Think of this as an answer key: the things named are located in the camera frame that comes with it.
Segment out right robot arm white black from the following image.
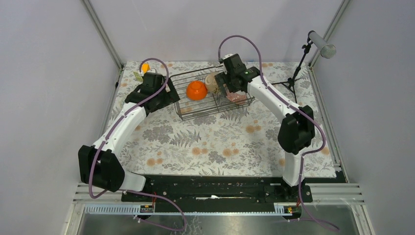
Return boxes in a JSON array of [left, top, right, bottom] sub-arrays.
[[215, 54, 315, 202]]

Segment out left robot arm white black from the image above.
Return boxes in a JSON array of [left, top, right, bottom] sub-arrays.
[[78, 72, 180, 201]]

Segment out orange yellow block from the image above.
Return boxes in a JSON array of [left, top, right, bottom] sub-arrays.
[[141, 63, 151, 73]]

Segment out pink speckled bowl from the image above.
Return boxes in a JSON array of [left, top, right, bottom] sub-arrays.
[[226, 93, 247, 105]]

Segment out beige bowl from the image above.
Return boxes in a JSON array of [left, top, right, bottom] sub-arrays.
[[205, 71, 220, 94]]

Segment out orange bowl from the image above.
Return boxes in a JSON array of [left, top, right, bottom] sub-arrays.
[[186, 81, 208, 100]]

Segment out black microphone tripod stand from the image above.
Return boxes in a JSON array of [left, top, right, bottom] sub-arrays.
[[272, 39, 313, 102]]

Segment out floral patterned table mat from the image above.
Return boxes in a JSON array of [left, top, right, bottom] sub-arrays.
[[108, 61, 336, 178]]

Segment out silver microphone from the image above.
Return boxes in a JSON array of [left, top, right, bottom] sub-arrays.
[[308, 30, 337, 59]]

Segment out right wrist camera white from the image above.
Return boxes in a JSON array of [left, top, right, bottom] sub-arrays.
[[221, 53, 234, 63]]

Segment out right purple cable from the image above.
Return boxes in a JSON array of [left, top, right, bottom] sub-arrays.
[[218, 34, 341, 233]]

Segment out black wire dish rack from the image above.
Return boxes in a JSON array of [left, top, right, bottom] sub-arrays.
[[170, 66, 254, 120]]

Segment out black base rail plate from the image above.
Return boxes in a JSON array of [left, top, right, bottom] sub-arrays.
[[121, 174, 313, 213]]

